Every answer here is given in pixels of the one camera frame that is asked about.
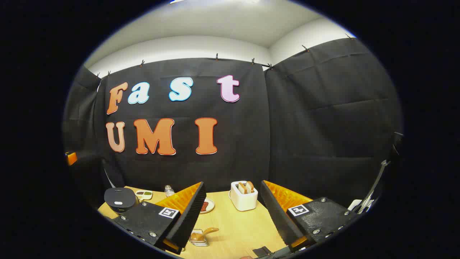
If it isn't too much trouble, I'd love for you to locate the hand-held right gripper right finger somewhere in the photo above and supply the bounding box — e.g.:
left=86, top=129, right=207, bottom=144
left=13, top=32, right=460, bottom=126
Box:
left=260, top=180, right=359, bottom=253

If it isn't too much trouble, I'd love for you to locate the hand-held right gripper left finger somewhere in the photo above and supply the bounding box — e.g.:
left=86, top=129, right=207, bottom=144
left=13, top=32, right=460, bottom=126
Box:
left=111, top=182, right=207, bottom=255

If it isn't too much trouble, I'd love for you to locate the wooden spoon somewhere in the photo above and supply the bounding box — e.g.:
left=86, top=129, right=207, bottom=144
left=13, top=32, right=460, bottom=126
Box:
left=190, top=227, right=220, bottom=242

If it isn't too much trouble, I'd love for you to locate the clear chopstick holder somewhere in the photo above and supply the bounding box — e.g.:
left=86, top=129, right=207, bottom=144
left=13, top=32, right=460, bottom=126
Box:
left=189, top=228, right=210, bottom=247

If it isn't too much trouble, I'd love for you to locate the dark grey rice cooker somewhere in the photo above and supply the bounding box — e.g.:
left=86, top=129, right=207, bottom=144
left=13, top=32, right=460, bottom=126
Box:
left=104, top=187, right=139, bottom=215

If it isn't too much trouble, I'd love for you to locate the white round plate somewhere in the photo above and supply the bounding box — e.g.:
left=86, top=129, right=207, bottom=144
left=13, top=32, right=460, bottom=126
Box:
left=199, top=198, right=215, bottom=214

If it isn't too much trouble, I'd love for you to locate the white toaster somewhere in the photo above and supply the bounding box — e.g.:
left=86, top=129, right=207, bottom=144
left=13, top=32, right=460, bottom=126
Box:
left=230, top=181, right=258, bottom=212

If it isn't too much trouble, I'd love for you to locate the black backdrop cloth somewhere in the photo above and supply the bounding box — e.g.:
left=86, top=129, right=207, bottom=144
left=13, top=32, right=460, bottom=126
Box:
left=62, top=37, right=403, bottom=209

